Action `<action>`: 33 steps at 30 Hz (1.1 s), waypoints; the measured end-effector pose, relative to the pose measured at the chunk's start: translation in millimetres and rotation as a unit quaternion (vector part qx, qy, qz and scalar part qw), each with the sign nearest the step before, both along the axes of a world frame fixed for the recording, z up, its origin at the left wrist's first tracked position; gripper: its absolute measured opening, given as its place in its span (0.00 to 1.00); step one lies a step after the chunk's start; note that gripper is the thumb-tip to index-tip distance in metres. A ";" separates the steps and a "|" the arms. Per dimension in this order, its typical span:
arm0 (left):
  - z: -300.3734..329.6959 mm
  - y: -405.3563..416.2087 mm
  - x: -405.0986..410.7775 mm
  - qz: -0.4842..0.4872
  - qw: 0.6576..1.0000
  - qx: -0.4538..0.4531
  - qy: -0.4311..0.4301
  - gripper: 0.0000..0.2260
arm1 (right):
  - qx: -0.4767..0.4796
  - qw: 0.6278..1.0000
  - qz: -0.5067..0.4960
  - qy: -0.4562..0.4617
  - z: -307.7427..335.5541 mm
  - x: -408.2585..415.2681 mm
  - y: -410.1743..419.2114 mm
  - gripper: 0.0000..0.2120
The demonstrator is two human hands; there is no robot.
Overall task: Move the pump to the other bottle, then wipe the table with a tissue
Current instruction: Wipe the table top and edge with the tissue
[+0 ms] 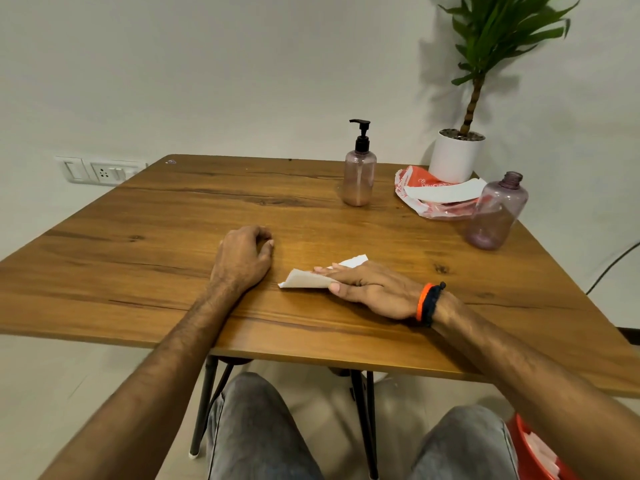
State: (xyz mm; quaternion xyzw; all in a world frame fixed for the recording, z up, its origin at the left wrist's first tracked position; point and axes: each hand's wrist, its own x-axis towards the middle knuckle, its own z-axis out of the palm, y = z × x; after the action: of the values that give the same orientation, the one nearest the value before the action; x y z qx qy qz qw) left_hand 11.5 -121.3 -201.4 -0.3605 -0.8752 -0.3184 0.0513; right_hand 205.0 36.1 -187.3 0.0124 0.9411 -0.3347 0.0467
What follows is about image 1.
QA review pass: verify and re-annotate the person's left hand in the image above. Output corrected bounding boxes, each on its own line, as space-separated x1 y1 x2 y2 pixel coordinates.
209 225 275 296

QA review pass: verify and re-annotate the person's right hand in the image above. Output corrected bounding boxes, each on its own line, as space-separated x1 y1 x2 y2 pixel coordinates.
313 261 424 321

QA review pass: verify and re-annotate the white tissue paper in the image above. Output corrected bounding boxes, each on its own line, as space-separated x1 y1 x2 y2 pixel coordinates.
278 254 369 289

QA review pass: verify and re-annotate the person's right forearm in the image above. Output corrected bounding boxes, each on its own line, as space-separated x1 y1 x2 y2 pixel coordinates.
433 292 640 480

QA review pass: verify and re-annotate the person's left forearm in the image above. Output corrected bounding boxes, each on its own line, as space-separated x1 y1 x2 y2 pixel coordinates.
39 281 246 480

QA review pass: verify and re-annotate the orange wristband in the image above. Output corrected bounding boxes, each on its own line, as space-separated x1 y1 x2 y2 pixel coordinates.
415 283 434 322

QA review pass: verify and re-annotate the dark blue wristband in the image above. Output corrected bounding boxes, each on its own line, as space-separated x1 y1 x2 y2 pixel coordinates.
422 281 447 327

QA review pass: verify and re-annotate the pink pump dispenser bottle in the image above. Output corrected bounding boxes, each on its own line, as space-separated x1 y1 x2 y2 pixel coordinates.
342 119 378 207

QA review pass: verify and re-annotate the red and white plastic pouch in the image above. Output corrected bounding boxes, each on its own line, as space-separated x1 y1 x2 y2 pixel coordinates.
394 166 489 220

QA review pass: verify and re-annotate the black metal table leg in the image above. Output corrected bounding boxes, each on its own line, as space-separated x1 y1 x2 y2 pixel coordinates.
349 370 380 480
188 355 235 460

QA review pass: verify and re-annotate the white plant pot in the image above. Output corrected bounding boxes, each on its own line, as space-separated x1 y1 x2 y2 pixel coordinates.
428 129 487 185

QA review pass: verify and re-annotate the purple open plastic bottle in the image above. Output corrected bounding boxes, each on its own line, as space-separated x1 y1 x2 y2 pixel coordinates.
464 171 530 251

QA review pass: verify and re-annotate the person's left leg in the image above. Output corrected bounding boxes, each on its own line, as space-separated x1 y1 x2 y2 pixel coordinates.
205 372 326 480

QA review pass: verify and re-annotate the person's leg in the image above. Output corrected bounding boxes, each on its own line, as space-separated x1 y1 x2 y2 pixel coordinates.
407 405 521 480
205 372 326 480

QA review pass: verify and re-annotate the person's right leg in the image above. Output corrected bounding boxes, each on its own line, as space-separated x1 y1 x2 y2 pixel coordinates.
407 405 521 480

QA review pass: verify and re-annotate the red plastic bucket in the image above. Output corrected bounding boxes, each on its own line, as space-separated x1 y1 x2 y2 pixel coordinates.
505 413 582 480

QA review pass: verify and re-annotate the green potted plant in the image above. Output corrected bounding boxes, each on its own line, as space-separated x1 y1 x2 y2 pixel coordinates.
437 0 584 138

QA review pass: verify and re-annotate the white wall switch socket plate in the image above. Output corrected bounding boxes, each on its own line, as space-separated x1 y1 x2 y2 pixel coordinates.
54 155 149 187

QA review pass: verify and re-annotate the black cable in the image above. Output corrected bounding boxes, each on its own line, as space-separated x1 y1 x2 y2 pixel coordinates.
585 242 640 296

